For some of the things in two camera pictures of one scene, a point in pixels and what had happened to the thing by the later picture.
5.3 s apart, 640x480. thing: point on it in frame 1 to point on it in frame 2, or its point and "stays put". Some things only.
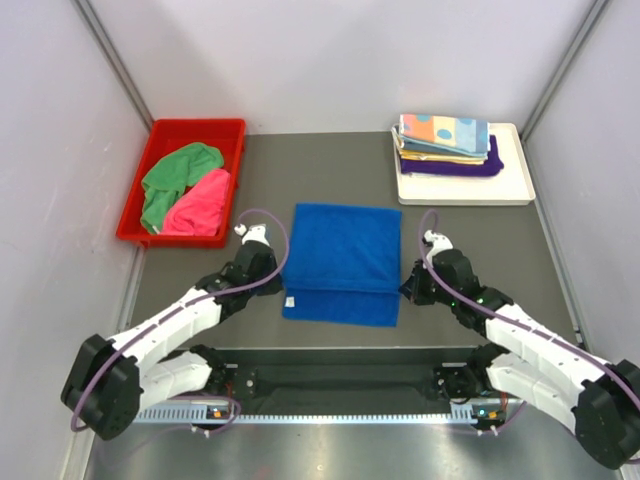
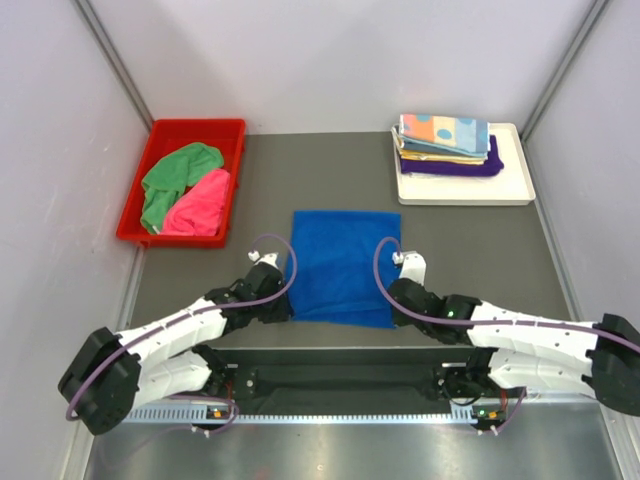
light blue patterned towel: [463, 134] stays put
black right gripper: [413, 286] to [400, 319]
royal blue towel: [343, 264] stays put
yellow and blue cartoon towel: [439, 157] stays put
